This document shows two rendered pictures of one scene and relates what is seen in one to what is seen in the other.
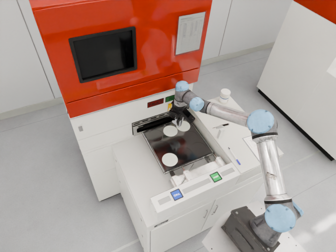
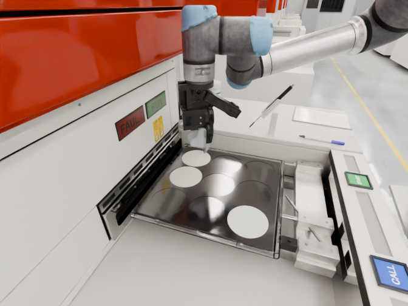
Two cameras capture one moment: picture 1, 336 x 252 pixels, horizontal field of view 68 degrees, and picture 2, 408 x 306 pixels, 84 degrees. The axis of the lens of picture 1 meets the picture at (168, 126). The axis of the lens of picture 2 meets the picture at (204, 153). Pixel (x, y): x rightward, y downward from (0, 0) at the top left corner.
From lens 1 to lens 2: 1.17 m
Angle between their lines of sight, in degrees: 34
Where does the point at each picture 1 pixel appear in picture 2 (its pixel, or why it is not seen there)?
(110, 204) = not seen: outside the picture
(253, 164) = (350, 135)
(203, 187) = (380, 212)
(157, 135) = (173, 198)
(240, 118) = (341, 34)
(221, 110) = (294, 44)
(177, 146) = (227, 189)
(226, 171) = (347, 163)
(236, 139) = (289, 124)
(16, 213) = not seen: outside the picture
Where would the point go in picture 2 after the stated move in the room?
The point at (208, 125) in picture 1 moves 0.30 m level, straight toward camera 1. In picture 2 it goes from (237, 130) to (302, 176)
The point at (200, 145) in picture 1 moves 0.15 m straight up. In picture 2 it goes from (254, 164) to (260, 124)
